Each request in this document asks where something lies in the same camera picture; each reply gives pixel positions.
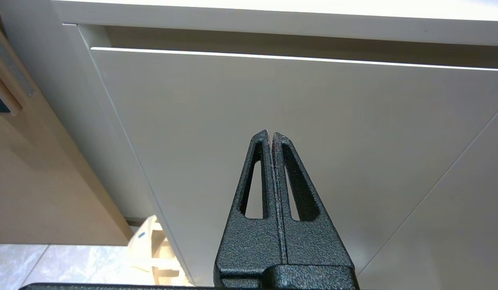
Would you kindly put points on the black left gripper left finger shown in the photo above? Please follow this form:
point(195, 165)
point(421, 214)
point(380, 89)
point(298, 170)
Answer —
point(249, 245)

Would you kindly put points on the pale wooden stool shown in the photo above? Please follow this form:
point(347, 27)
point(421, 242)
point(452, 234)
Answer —
point(146, 241)

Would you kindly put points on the white cabinet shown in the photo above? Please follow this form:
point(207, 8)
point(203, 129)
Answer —
point(273, 22)

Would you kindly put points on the brown wooden panel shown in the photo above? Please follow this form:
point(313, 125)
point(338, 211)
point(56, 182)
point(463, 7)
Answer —
point(51, 181)

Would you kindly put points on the white cabinet door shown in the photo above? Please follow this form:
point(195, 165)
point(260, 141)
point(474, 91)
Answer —
point(454, 225)
point(273, 100)

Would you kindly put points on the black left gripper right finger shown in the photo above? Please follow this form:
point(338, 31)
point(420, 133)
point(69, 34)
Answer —
point(313, 245)

